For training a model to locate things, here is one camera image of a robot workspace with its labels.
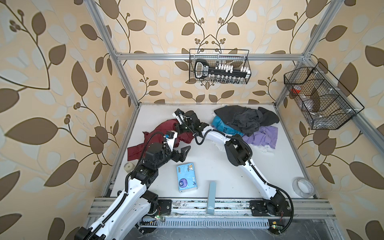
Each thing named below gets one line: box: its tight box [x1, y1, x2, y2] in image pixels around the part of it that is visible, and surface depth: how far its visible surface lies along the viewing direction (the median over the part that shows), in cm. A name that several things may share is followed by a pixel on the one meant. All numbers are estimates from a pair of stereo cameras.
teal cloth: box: [211, 115, 245, 136], surface depth 100 cm
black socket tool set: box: [194, 59, 251, 82], surface depth 86 cm
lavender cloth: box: [242, 126, 278, 149], surface depth 98 cm
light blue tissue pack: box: [176, 163, 198, 193], surface depth 80 cm
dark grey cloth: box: [214, 105, 280, 137], surface depth 96 cm
